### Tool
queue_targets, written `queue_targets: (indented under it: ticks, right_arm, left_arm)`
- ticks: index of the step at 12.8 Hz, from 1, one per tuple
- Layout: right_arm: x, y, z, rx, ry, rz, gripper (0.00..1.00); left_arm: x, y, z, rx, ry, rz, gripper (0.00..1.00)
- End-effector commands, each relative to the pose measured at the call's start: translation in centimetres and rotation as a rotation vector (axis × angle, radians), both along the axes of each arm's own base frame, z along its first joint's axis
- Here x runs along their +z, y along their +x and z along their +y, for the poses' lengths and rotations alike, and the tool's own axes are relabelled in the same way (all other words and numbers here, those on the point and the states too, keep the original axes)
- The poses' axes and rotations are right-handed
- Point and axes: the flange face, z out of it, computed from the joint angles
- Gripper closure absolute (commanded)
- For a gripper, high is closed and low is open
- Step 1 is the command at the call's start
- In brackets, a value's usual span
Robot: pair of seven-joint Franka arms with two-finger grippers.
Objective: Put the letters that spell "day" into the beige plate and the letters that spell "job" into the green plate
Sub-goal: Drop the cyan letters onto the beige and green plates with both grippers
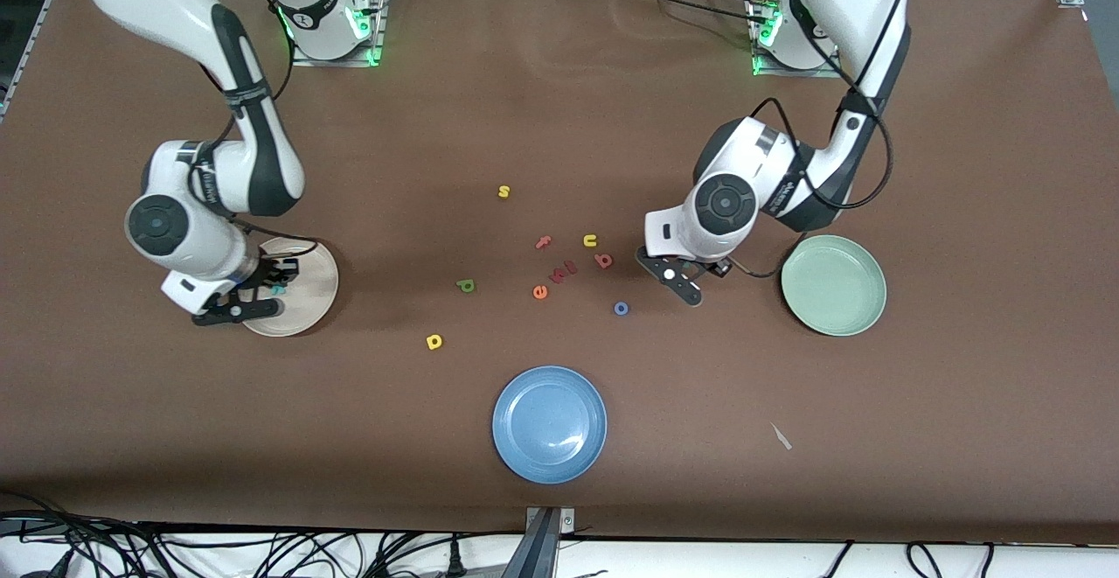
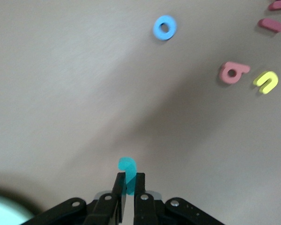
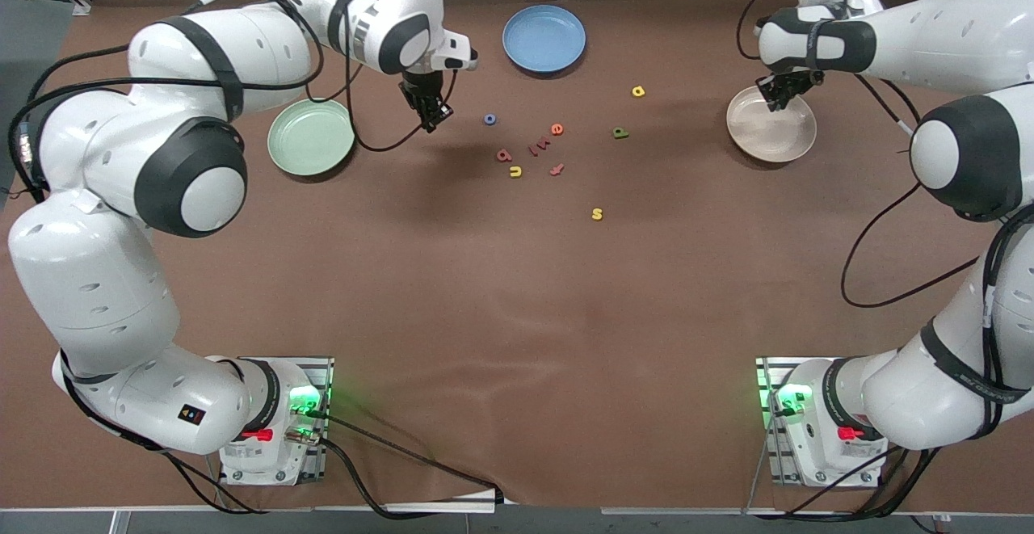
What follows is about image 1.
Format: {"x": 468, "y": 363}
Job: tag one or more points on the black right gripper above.
{"x": 265, "y": 278}

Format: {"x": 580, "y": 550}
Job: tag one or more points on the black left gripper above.
{"x": 712, "y": 266}

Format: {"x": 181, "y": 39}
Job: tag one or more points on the green letter p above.
{"x": 464, "y": 284}

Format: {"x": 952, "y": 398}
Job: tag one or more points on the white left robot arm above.
{"x": 861, "y": 1}

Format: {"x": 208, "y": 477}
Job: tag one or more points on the beige brown plate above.
{"x": 310, "y": 298}

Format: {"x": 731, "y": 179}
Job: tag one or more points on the light green plate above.
{"x": 833, "y": 285}

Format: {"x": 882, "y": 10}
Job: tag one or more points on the dark red letter w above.
{"x": 568, "y": 269}

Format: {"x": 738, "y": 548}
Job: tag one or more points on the white tape scrap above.
{"x": 781, "y": 436}

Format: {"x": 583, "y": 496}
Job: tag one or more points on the brown paper table cover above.
{"x": 559, "y": 123}

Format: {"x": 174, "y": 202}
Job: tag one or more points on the blue plate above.
{"x": 549, "y": 423}

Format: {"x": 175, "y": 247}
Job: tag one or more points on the black power plug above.
{"x": 455, "y": 560}

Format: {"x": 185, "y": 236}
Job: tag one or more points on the left arm wrist camera bar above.
{"x": 686, "y": 292}

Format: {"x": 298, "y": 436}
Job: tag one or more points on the arm wrist camera bar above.
{"x": 227, "y": 311}
{"x": 686, "y": 292}

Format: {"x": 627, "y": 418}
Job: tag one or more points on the right arm wrist camera bar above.
{"x": 227, "y": 311}

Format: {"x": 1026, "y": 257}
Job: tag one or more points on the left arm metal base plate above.
{"x": 791, "y": 73}

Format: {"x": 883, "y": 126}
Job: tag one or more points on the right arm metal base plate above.
{"x": 337, "y": 62}

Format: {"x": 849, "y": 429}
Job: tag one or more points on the grey metal stand bracket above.
{"x": 546, "y": 552}

